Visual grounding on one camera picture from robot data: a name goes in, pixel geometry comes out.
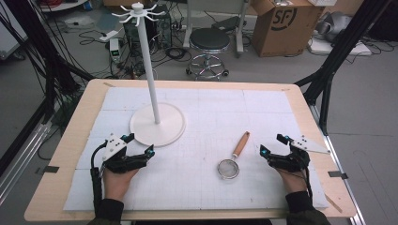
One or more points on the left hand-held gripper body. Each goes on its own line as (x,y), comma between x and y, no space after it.
(114,148)

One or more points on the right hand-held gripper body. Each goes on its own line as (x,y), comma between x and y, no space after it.
(292,161)

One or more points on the white hook stand rack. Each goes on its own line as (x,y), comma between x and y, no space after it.
(164,129)

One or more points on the person's right hand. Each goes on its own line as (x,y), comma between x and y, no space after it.
(294,182)

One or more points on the person's left hand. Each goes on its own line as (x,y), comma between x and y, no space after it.
(115,186)

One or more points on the black tape strip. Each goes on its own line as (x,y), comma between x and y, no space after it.
(50,169)
(338,174)

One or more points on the white gridded mat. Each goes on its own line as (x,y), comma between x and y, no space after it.
(200,187)

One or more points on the small power supply unit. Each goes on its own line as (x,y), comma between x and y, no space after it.
(114,50)

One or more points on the brown cardboard box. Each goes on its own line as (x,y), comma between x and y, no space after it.
(281,39)

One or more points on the white power strip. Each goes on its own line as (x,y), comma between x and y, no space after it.
(109,35)

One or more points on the white flat board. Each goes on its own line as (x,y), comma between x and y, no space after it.
(341,49)

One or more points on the black computer tower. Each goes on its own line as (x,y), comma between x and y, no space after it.
(163,31)

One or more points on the grey device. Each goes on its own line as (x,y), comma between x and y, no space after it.
(333,25)

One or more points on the black round stool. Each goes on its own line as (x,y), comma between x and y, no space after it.
(209,39)

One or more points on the dark flat case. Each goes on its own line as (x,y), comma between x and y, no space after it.
(226,23)

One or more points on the aluminium rail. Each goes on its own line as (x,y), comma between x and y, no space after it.
(342,175)
(22,162)

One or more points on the black metal frame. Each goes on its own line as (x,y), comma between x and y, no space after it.
(47,62)
(344,40)

